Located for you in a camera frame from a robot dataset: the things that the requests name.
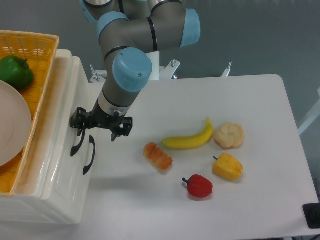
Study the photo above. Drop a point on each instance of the green bell pepper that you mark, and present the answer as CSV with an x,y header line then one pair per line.
x,y
16,72

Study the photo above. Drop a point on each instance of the orange glazed bread loaf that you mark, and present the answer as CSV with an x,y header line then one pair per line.
x,y
157,157

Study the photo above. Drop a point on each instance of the round bread roll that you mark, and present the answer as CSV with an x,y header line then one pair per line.
x,y
229,135

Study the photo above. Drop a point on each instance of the yellow wicker basket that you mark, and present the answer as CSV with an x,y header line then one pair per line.
x,y
40,50

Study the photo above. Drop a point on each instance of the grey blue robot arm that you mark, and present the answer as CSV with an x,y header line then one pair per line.
x,y
127,31

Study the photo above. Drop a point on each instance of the yellow banana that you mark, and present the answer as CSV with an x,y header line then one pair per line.
x,y
192,141

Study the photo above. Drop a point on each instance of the white drawer cabinet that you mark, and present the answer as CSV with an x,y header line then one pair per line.
x,y
26,205

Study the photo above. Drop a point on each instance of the black device at edge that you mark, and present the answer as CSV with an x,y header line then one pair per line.
x,y
312,215

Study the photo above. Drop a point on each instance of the white frame bar right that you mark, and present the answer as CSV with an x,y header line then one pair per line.
x,y
309,118

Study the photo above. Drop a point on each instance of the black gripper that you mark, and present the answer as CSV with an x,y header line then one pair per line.
x,y
97,118

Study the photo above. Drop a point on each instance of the beige plate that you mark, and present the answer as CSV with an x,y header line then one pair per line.
x,y
15,123

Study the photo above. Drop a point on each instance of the red bell pepper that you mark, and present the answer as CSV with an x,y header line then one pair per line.
x,y
198,186

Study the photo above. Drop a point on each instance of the yellow bell pepper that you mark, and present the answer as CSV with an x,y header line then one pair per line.
x,y
227,167

